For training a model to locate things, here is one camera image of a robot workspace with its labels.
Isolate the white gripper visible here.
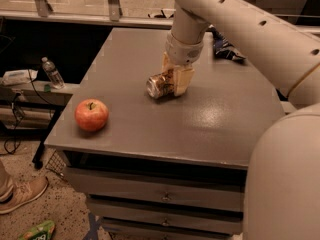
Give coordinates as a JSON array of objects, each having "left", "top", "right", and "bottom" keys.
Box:
[{"left": 161, "top": 32, "right": 203, "bottom": 96}]

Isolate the orange soda can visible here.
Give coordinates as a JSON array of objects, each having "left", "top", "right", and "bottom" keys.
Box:
[{"left": 146, "top": 71, "right": 174, "bottom": 99}]

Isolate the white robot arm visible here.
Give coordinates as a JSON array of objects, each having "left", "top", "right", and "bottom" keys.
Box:
[{"left": 166, "top": 0, "right": 320, "bottom": 240}]

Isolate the blue crumpled chip bag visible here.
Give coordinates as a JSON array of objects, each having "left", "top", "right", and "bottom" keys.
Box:
[{"left": 211, "top": 28, "right": 245, "bottom": 63}]

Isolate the metal window railing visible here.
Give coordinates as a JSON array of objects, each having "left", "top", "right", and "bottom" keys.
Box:
[{"left": 0, "top": 0, "right": 319, "bottom": 35}]

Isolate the red apple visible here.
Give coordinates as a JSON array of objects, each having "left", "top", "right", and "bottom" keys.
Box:
[{"left": 74, "top": 99, "right": 109, "bottom": 132}]

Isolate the grey drawer cabinet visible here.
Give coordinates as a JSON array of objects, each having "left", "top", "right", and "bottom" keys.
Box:
[{"left": 46, "top": 28, "right": 283, "bottom": 240}]

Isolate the clear plastic water bottle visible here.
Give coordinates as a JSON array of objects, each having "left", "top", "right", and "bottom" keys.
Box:
[{"left": 42, "top": 57, "right": 65, "bottom": 89}]

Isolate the low grey side bench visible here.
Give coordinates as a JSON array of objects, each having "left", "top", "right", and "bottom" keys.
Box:
[{"left": 0, "top": 81, "right": 80, "bottom": 169}]

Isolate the white tissue pack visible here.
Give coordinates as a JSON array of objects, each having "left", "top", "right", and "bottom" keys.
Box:
[{"left": 1, "top": 69, "right": 38, "bottom": 86}]

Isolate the tan sneaker shoe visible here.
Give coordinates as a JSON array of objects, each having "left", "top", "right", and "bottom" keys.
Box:
[{"left": 0, "top": 176, "right": 49, "bottom": 215}]

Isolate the green snack bag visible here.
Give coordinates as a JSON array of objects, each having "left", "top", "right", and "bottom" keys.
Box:
[{"left": 17, "top": 220, "right": 56, "bottom": 240}]

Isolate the wire mesh basket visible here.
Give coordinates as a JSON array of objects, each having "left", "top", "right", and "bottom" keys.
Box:
[{"left": 45, "top": 152, "right": 66, "bottom": 178}]

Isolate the black cable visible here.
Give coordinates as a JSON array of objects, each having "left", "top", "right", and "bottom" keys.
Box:
[{"left": 3, "top": 69, "right": 54, "bottom": 156}]

